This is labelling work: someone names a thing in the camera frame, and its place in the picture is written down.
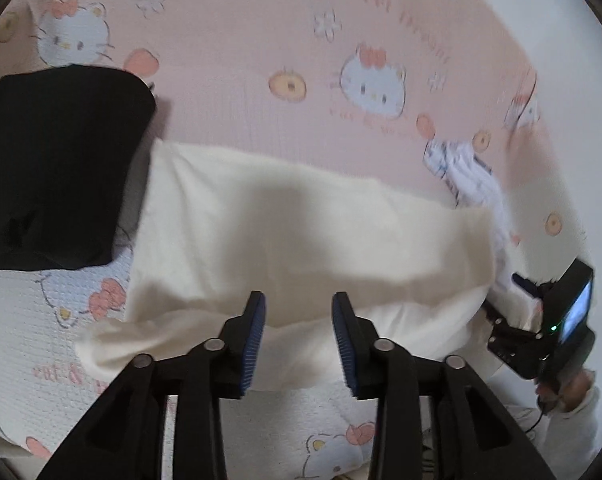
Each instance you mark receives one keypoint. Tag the black garment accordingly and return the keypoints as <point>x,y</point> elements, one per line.
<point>56,160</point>

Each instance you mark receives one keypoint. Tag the person's right forearm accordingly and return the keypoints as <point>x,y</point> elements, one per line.
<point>566,440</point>

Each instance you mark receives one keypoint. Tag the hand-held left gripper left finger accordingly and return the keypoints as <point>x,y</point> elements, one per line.
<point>253,345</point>

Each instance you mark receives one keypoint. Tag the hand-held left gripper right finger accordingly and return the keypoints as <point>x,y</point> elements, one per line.
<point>343,345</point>

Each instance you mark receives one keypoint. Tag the person's right hand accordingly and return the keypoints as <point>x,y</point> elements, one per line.
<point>576,390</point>

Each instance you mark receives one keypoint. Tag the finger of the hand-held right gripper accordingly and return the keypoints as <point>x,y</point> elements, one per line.
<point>496,317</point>
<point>527,287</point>

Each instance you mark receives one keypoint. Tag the white garment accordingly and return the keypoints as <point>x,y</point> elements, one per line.
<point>471,180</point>

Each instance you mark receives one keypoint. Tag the cat print blanket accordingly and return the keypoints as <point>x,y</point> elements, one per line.
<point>231,60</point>

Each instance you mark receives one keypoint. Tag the cream and pink shirt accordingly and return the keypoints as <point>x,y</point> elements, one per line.
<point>281,235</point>

